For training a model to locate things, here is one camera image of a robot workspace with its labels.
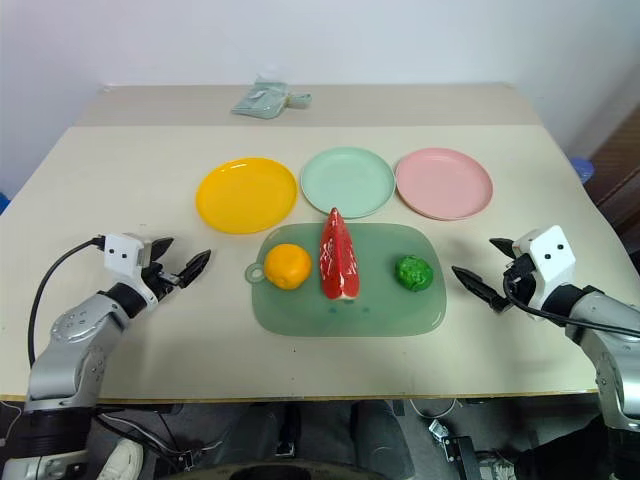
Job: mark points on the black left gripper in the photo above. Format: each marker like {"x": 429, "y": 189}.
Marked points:
{"x": 161, "y": 278}

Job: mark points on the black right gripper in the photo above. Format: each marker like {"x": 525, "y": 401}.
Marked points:
{"x": 520, "y": 272}

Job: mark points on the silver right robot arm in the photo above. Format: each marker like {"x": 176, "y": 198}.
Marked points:
{"x": 607, "y": 327}

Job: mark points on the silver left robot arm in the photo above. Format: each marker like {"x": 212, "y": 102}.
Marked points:
{"x": 75, "y": 340}

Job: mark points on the yellow plate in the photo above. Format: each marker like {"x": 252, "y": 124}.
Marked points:
{"x": 246, "y": 194}

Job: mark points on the pink plate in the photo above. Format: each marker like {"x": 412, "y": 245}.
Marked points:
{"x": 444, "y": 183}

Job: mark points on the orange fruit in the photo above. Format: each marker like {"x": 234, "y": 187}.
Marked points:
{"x": 287, "y": 266}

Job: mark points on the green plate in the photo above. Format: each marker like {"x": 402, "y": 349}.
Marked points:
{"x": 347, "y": 181}

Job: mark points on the green leafy vegetable ball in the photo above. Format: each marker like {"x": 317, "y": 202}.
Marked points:
{"x": 414, "y": 273}

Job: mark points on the blue round object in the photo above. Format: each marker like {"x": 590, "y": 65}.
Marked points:
{"x": 582, "y": 168}

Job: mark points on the green translucent cutting board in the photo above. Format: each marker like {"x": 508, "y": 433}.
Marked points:
{"x": 350, "y": 300}

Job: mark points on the red pepper toy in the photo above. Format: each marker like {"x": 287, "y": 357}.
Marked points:
{"x": 339, "y": 260}

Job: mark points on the brown wooden cabinet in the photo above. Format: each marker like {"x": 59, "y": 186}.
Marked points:
{"x": 617, "y": 175}

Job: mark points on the pale green folded cloth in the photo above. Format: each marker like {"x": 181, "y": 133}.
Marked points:
{"x": 262, "y": 100}

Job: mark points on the white shoe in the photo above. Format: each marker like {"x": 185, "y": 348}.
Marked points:
{"x": 120, "y": 461}

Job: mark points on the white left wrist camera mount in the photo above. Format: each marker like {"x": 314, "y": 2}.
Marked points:
{"x": 123, "y": 253}

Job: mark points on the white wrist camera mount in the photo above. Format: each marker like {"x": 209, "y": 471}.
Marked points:
{"x": 549, "y": 255}
{"x": 123, "y": 253}

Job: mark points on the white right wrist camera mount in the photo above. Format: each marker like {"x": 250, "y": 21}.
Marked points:
{"x": 549, "y": 255}

